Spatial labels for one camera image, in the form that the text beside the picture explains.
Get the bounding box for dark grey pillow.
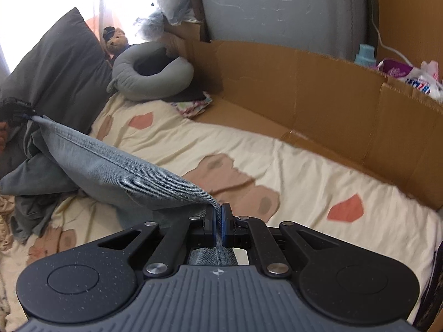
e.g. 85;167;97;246
0;7;116;139

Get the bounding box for grey wrapped mattress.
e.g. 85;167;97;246
195;0;374;60

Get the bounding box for dark grey crumpled clothes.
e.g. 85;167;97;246
14;192;71;245

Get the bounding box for purple and white packet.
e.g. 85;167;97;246
377;58;416;82

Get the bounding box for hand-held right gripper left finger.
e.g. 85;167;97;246
97;203;221;278

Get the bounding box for orange curtain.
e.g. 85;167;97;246
85;0;115;54

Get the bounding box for floral patterned cloth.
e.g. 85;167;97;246
175;92;214;118

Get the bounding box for grey-blue fluffy toy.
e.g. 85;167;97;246
133;10;165;41

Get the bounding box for white cable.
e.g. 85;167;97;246
369;5;416;68

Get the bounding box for brown teddy bear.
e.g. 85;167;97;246
102;26;131;59

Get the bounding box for white printed packet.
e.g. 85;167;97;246
403;60;443;103

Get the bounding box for large cardboard sheet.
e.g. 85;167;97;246
166;37;443;211

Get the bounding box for upright cardboard panel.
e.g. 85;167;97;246
375;0;443;68

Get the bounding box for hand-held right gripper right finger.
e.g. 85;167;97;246
221;203;347;278

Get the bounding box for light blue bottle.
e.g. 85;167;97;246
354;44;378;68

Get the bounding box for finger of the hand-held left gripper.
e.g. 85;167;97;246
0;98;37;128

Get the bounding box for light blue denim jeans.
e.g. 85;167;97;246
0;115;240;267

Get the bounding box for cardboard box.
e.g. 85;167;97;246
163;0;209;44

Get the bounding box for black flat cloth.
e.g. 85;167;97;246
161;83;208;104

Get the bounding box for grey neck pillow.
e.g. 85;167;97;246
107;41;195;102

